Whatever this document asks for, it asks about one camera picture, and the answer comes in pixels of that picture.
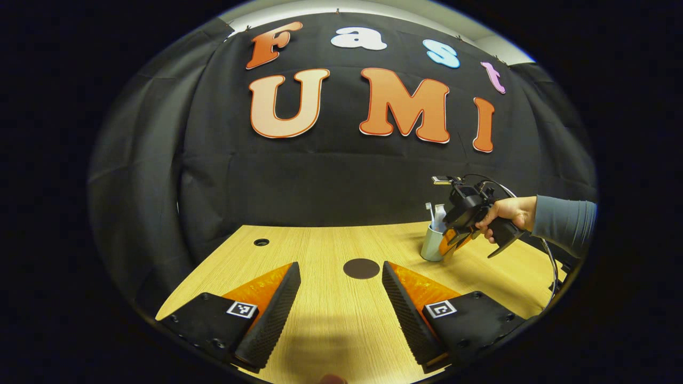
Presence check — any pale blue cup wooden handle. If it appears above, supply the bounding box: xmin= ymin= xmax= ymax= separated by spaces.
xmin=420 ymin=223 xmax=446 ymax=262

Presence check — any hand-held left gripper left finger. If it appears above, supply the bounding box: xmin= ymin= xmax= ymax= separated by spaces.
xmin=158 ymin=261 xmax=302 ymax=374

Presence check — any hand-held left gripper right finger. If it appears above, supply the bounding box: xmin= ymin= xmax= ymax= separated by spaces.
xmin=382 ymin=260 xmax=534 ymax=374

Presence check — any wooden desktop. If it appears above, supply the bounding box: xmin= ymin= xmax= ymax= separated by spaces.
xmin=155 ymin=221 xmax=569 ymax=384

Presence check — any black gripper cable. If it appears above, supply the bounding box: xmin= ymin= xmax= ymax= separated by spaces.
xmin=462 ymin=173 xmax=561 ymax=313

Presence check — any black backdrop cloth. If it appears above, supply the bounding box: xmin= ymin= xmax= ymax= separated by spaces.
xmin=88 ymin=12 xmax=598 ymax=321

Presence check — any dark round coaster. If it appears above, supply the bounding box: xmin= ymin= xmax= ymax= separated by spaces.
xmin=343 ymin=258 xmax=380 ymax=280

